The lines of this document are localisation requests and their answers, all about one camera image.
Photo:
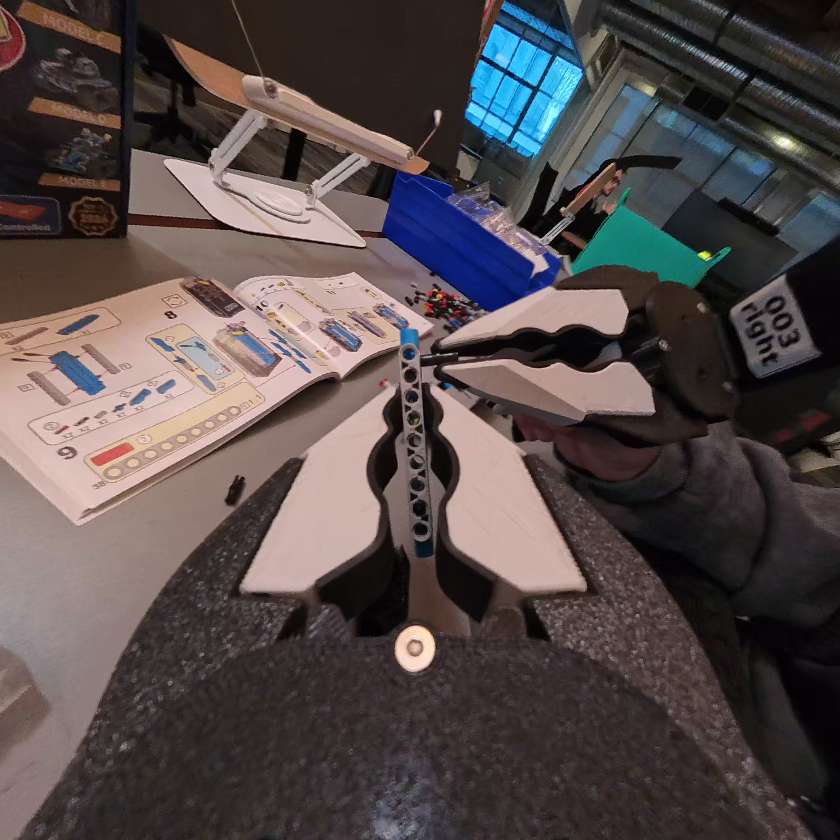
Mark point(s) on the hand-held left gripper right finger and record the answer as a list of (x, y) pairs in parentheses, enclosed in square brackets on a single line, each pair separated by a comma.
[(512, 518)]

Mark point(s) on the person's right hand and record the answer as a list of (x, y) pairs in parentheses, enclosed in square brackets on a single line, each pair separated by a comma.
[(604, 459)]

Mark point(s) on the blue plastic bin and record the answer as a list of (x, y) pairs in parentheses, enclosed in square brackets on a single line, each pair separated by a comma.
[(446, 243)]

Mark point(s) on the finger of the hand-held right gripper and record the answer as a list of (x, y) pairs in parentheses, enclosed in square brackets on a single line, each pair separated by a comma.
[(577, 390), (571, 312)]

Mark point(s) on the white wooden-top laptop stand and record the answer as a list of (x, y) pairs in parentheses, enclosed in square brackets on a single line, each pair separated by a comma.
[(262, 210)]

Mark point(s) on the large black display screen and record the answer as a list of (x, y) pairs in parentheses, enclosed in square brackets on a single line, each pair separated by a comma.
[(722, 223)]

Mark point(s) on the grey perforated building beam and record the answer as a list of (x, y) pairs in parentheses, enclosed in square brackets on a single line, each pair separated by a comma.
[(412, 387)]

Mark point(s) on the open instruction booklet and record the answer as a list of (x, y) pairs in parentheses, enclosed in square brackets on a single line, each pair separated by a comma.
[(164, 394)]

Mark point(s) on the black partition panel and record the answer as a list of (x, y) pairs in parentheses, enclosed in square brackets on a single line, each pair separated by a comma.
[(361, 65)]

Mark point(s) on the blue perforated building beam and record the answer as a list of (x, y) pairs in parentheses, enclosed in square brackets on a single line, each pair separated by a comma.
[(410, 338)]

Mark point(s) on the person's dark jacket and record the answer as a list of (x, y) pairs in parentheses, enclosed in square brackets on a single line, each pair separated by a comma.
[(787, 722)]

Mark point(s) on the pile of clear plastic bags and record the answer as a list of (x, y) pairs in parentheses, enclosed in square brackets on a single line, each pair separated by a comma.
[(499, 223)]

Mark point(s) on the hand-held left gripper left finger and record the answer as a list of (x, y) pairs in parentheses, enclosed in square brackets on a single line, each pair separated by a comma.
[(315, 518)]

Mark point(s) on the pile of small building pieces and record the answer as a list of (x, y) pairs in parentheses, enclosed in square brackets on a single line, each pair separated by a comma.
[(446, 305)]

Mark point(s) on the wooden laptop stand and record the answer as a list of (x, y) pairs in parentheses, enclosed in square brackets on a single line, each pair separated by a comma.
[(590, 190)]

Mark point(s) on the dark blue toy set box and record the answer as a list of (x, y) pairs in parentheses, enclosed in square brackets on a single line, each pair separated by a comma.
[(65, 164)]

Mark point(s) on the silver ventilation duct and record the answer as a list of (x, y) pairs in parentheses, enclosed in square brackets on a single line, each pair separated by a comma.
[(754, 46)]

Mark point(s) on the teal felt bag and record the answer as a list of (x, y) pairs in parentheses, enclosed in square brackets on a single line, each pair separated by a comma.
[(623, 249)]

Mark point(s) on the grey desk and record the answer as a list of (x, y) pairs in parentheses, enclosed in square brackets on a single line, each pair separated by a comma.
[(65, 577)]

